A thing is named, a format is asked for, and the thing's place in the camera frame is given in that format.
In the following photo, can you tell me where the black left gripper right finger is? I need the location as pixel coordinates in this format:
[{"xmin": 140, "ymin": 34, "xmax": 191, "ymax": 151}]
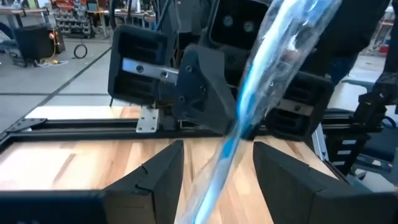
[{"xmin": 252, "ymin": 141, "xmax": 398, "ymax": 224}]

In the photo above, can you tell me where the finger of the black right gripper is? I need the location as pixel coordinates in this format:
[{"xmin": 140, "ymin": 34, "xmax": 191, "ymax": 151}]
[
  {"xmin": 241, "ymin": 119, "xmax": 266, "ymax": 141},
  {"xmin": 172, "ymin": 44, "xmax": 238, "ymax": 136}
]

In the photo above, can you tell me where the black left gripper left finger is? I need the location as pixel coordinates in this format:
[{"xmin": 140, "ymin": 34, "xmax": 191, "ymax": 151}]
[{"xmin": 0, "ymin": 139, "xmax": 185, "ymax": 224}]

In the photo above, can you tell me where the blue white toothbrush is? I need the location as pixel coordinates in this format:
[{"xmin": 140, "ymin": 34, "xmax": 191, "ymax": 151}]
[{"xmin": 175, "ymin": 0, "xmax": 345, "ymax": 224}]

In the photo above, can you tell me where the white aluminium bar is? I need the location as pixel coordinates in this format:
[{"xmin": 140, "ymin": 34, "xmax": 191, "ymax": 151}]
[{"xmin": 312, "ymin": 123, "xmax": 331, "ymax": 163}]

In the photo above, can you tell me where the shelf with red bins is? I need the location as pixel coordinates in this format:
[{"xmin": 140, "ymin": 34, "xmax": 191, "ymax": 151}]
[{"xmin": 49, "ymin": 0, "xmax": 110, "ymax": 40}]

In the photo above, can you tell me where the black computer case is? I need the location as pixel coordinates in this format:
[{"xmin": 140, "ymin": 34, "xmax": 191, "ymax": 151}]
[{"xmin": 12, "ymin": 24, "xmax": 67, "ymax": 65}]

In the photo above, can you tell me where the person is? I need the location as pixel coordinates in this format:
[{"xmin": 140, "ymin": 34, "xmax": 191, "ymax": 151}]
[{"xmin": 298, "ymin": 0, "xmax": 391, "ymax": 86}]

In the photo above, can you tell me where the black cable coil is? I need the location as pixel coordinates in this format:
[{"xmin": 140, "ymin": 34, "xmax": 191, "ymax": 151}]
[{"xmin": 73, "ymin": 43, "xmax": 89, "ymax": 60}]

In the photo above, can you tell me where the yellow floor cable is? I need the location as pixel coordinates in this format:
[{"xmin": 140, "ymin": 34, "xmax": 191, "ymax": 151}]
[{"xmin": 37, "ymin": 43, "xmax": 69, "ymax": 68}]

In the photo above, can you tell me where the black aluminium rig frame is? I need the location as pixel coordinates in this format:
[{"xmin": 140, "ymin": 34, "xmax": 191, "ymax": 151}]
[{"xmin": 0, "ymin": 104, "xmax": 385, "ymax": 175}]

